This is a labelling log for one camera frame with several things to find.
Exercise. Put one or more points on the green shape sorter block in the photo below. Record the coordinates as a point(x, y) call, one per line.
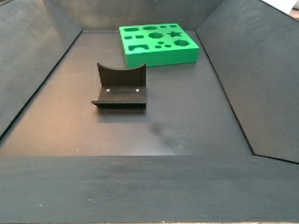
point(158, 45)

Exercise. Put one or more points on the black curved cradle fixture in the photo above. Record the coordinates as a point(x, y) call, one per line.
point(122, 86)

